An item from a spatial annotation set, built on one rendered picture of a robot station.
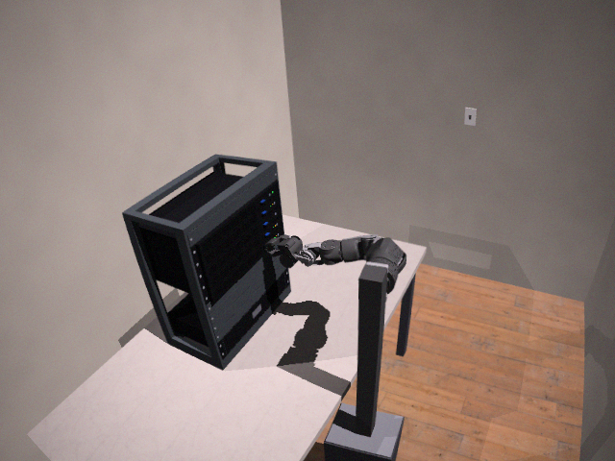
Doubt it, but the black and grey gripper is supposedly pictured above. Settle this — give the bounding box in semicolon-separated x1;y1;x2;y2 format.
264;234;310;268

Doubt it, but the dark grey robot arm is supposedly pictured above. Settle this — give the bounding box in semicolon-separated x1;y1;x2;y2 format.
299;234;406;300

